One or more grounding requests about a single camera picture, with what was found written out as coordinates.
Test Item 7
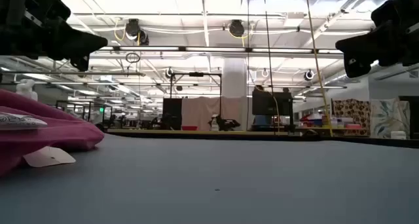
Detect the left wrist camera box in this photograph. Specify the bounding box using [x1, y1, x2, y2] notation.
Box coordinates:
[34, 0, 72, 22]

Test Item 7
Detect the black ceiling cable reel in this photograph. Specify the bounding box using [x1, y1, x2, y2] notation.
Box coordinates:
[125, 18, 150, 47]
[228, 19, 246, 38]

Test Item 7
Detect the black panel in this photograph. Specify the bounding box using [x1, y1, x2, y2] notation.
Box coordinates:
[162, 98, 183, 131]

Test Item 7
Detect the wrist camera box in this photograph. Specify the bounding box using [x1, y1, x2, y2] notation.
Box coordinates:
[34, 0, 72, 22]
[371, 0, 415, 28]

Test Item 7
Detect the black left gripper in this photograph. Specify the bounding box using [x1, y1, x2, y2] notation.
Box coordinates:
[0, 0, 109, 73]

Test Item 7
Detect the thin black hanging cable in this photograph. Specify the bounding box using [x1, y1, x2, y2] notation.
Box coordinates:
[246, 0, 250, 132]

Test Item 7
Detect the black monitor on stand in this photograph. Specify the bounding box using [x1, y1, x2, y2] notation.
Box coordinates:
[251, 91, 294, 117]

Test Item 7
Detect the white floral cloth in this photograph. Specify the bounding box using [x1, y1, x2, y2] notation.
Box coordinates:
[370, 98, 411, 139]

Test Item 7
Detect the yellow cable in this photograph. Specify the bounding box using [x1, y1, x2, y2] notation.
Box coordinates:
[304, 0, 334, 138]

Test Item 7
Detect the pink towel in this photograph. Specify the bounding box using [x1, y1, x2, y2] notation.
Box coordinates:
[0, 88, 105, 177]

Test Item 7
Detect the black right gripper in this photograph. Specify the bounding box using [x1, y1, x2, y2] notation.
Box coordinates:
[335, 7, 419, 79]

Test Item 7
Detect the brown patterned cloth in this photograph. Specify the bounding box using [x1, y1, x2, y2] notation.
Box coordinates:
[331, 98, 372, 137]

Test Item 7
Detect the dark cabinet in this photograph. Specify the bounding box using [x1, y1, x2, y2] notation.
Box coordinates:
[398, 95, 419, 140]

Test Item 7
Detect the long ceiling light bar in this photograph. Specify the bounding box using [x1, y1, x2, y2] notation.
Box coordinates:
[98, 45, 344, 54]

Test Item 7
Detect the white pillar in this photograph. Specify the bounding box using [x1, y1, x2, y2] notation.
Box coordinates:
[222, 56, 249, 99]

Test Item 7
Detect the white robot figure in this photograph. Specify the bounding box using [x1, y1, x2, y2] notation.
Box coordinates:
[15, 79, 39, 102]

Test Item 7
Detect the beige curtain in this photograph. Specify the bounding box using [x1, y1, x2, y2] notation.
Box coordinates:
[181, 96, 249, 132]

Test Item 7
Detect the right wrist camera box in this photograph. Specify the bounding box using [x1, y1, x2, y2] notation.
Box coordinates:
[371, 0, 415, 28]

